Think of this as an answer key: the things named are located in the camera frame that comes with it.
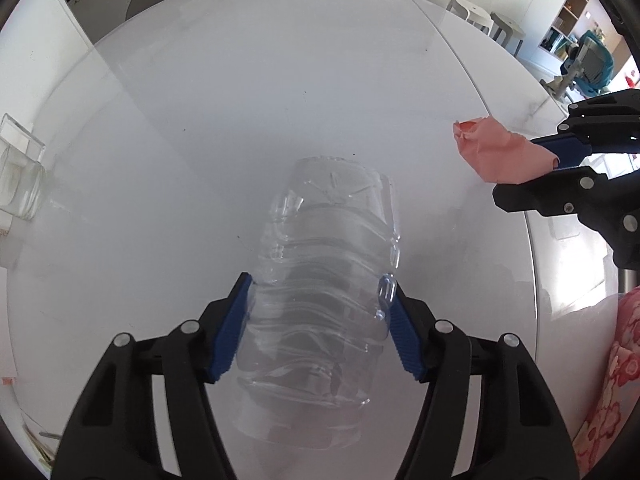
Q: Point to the pink floral garment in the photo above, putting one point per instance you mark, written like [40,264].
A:
[615,375]

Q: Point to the white stool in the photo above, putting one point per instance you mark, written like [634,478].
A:
[470,12]
[506,30]

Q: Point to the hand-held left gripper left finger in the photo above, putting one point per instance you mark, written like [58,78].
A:
[227,335]

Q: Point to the teal high chair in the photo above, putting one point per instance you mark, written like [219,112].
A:
[592,60]

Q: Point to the pink cloth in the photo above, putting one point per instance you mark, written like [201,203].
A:
[500,152]

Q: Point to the clear plastic bottle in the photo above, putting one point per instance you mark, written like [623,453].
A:
[320,240]

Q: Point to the white open shelf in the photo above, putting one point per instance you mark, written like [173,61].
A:
[562,25]

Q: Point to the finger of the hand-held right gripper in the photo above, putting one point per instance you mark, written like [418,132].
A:
[550,192]
[567,150]

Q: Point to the clear glass container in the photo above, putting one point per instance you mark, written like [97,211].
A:
[20,175]

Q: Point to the yellowish paper sheets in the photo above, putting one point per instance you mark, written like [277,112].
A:
[37,447]

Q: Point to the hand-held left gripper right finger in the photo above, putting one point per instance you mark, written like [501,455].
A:
[407,340]

